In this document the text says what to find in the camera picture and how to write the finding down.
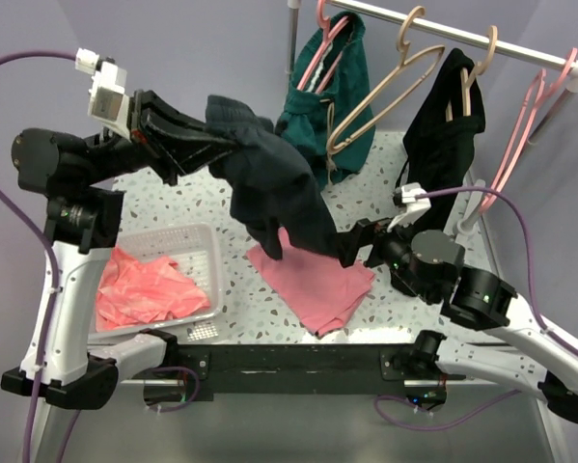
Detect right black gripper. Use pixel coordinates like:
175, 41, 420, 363
327, 208, 434, 302

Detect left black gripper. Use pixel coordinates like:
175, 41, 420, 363
81, 87, 239, 185

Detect dark navy shorts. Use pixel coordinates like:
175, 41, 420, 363
206, 95, 338, 260

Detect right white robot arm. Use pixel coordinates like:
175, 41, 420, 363
335, 219, 578, 424

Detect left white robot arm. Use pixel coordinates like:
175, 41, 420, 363
1, 91, 237, 410

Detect pink folded shorts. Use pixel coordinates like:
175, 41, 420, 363
246, 229, 374, 337

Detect black hanging shorts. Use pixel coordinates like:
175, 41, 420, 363
395, 46, 487, 232

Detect green hanging shorts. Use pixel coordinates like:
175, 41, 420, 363
276, 11, 375, 189

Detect pink hanger with green shorts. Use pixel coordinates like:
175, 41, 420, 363
296, 0, 350, 91

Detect beige hanger with black shorts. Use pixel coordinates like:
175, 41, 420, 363
459, 25, 499, 117

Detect empty beige hanger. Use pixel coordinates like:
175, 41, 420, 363
325, 5, 448, 156

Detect empty pink hanger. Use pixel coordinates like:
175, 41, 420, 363
490, 47, 578, 192

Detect white plastic laundry basket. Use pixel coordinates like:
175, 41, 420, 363
89, 224, 224, 343

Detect coral pink patterned garment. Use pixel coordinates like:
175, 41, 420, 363
96, 247, 210, 332

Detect metal clothes rack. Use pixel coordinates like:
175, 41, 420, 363
287, 1, 578, 237

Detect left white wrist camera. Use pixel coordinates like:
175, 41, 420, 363
75, 48, 130, 140

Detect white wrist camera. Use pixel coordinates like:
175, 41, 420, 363
387, 182, 430, 232
75, 48, 130, 140

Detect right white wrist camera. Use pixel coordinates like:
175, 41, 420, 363
387, 182, 430, 232

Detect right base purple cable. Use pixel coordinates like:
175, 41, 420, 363
374, 388, 524, 433

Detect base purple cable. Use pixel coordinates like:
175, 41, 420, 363
143, 368, 202, 414
374, 388, 524, 433

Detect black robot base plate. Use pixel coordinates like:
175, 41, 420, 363
160, 343, 463, 400

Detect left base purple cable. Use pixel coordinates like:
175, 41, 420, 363
143, 368, 202, 414

